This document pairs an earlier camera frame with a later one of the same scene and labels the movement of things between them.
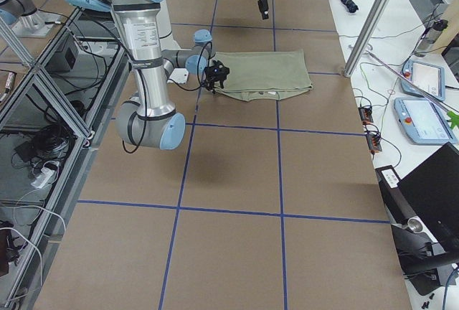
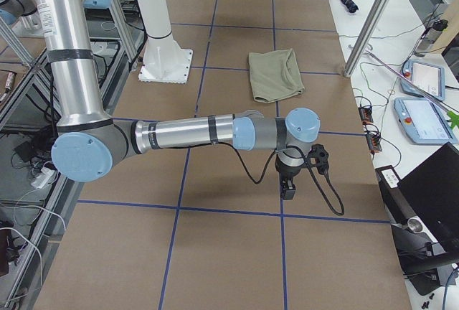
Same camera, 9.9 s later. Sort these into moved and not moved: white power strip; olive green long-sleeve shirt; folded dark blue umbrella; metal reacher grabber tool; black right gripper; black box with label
Moved: black right gripper; olive green long-sleeve shirt
Not moved: black box with label; white power strip; folded dark blue umbrella; metal reacher grabber tool
